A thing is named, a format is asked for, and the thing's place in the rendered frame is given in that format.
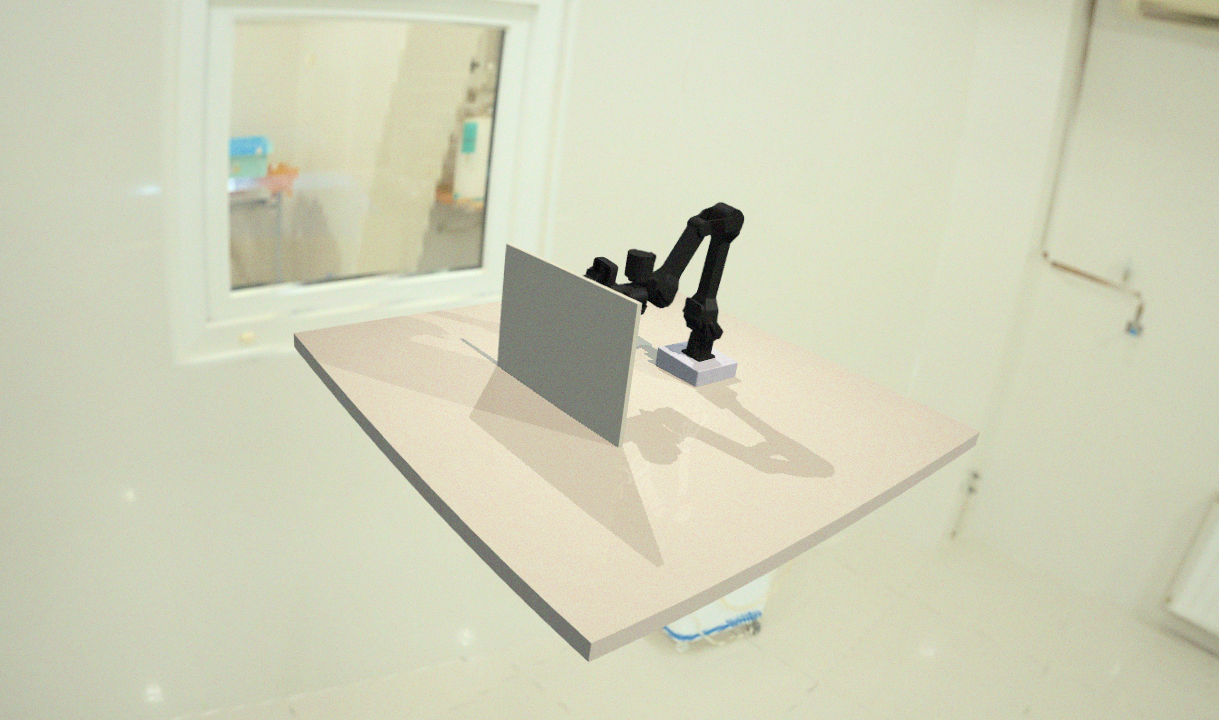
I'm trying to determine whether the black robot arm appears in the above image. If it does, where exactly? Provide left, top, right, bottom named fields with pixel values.
left=624, top=203, right=744, bottom=362

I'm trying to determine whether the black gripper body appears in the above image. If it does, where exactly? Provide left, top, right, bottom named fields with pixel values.
left=592, top=257, right=631, bottom=298

